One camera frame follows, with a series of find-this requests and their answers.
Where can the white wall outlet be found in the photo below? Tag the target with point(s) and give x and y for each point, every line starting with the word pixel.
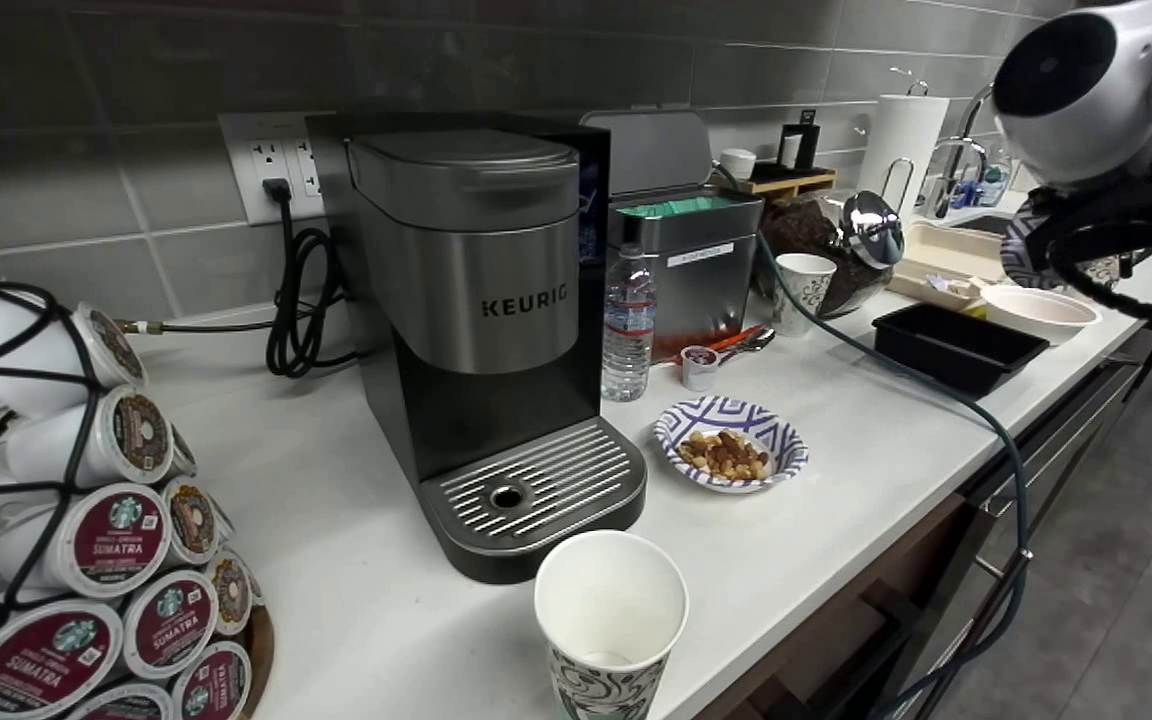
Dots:
pixel 274 144

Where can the K-cup pod carousel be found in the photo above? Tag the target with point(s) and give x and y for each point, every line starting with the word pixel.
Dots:
pixel 120 594

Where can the wooden shelf rack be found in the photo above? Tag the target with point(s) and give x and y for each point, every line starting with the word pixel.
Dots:
pixel 794 163

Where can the black pan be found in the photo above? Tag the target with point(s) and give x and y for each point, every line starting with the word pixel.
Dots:
pixel 952 349

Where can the takeout foam container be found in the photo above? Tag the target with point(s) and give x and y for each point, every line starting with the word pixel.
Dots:
pixel 952 267

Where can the glass pot with lid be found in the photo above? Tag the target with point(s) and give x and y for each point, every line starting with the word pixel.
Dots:
pixel 858 232

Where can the paper cup near camera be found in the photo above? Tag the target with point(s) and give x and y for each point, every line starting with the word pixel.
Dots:
pixel 612 610

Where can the patterned plate with nuts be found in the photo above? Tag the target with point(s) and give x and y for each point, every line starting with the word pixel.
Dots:
pixel 729 446

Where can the Keurig coffee machine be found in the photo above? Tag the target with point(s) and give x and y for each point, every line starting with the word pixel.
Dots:
pixel 484 249

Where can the clear plastic storage box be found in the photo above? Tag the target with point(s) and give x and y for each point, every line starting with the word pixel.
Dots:
pixel 701 260

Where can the clear water bottle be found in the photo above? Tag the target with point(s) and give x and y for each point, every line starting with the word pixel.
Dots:
pixel 631 301

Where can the patterned paper cup middle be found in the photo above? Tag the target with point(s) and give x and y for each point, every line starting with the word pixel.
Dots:
pixel 805 280

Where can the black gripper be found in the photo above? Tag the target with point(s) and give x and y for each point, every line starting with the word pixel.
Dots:
pixel 1066 231

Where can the paper towel roll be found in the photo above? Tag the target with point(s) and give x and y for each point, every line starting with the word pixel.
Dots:
pixel 903 142

